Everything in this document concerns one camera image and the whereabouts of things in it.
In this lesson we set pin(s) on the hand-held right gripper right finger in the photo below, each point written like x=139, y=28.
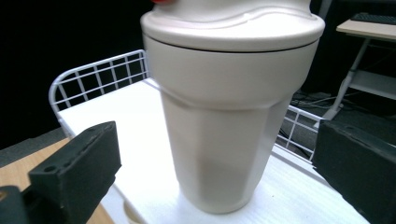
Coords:
x=358, y=168

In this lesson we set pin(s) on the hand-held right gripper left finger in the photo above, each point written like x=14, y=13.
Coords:
x=74, y=174

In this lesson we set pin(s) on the cream ribbed cup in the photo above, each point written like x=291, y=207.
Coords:
x=224, y=124

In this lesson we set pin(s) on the cream cup lid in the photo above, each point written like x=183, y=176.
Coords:
x=233, y=31

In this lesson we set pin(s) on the white desk with metal legs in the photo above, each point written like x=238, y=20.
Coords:
x=370, y=29

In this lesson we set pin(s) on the black keyboard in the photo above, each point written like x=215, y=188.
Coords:
x=375, y=18

